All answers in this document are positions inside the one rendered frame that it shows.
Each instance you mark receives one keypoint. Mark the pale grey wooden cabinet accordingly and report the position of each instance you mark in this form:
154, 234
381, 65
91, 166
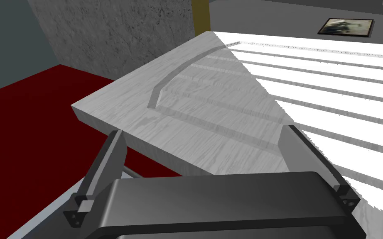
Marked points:
211, 109

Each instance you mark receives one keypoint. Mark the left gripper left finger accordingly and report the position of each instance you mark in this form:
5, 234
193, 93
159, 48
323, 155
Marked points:
104, 169

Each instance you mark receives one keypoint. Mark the dark framed wall picture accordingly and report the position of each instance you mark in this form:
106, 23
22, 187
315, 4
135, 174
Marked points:
345, 27

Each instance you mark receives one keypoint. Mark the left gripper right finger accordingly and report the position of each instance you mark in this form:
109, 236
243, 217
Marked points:
307, 156

